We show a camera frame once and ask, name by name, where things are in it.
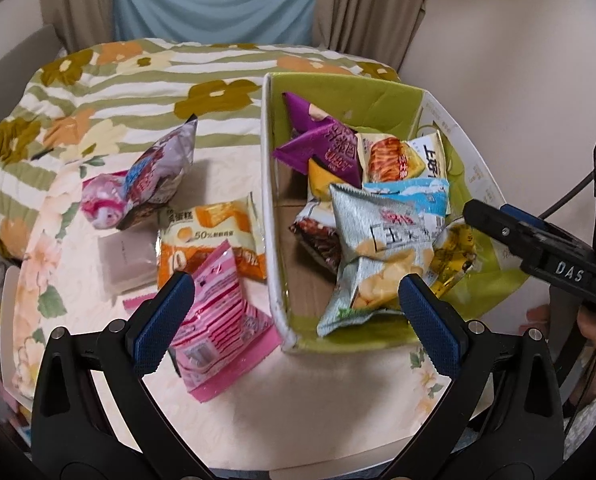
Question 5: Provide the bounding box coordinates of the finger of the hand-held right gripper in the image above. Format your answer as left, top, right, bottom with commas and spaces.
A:
500, 204, 578, 240
465, 199, 593, 262

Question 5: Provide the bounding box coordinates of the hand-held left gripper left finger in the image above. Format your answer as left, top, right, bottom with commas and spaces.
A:
29, 270, 213, 480

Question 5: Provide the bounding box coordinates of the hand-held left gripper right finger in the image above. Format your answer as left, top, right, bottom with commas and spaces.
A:
378, 274, 564, 480

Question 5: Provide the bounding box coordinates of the gold snack packet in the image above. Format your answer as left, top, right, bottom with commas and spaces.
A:
428, 220, 478, 293

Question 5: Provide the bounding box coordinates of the pink striped snack packet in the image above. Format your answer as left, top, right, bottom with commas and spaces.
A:
170, 240, 283, 403

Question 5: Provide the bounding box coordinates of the green cardboard box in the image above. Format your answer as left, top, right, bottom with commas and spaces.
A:
260, 72, 528, 356

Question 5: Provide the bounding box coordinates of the light blue snack packet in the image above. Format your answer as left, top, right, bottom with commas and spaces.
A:
363, 177, 451, 218

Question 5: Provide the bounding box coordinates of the silver yellow chip bag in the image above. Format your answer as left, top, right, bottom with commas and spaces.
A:
317, 182, 451, 338

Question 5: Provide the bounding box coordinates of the white orange chip bag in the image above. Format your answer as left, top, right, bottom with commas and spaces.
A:
355, 129, 448, 186

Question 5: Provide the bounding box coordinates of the red brown chip bag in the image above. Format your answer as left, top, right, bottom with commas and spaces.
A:
288, 200, 343, 276

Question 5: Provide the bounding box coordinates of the purple chip bag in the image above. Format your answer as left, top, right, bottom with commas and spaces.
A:
273, 91, 363, 190

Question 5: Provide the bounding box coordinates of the person's right forearm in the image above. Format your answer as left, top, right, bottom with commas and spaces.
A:
562, 385, 596, 461

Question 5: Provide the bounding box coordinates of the pink wrapper strip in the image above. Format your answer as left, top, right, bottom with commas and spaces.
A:
123, 292, 159, 311

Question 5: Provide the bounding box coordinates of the white grey packet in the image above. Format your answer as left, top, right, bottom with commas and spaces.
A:
98, 232, 159, 295

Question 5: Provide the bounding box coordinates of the orange cake packet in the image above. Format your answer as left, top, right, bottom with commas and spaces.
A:
155, 194, 269, 288

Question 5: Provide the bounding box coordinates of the pink white snack packet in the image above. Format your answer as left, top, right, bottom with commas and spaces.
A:
80, 170, 131, 231

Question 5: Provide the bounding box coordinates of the white floral table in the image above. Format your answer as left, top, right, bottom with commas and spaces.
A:
0, 75, 551, 471

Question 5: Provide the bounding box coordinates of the silver blue red snack bag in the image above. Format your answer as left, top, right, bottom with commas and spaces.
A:
115, 114, 199, 231

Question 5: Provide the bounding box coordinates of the yellow snack packet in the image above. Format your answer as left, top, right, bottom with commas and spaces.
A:
307, 157, 359, 201

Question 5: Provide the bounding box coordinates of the green striped floral blanket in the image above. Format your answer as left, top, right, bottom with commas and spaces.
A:
0, 37, 401, 256

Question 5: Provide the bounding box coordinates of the beige curtain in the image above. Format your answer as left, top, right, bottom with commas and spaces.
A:
43, 0, 121, 53
312, 0, 439, 68

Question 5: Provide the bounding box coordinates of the grey bed headboard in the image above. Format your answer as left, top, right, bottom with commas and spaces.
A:
0, 25, 64, 91

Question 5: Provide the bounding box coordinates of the light blue cloth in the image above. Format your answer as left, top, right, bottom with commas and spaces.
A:
113, 0, 326, 47

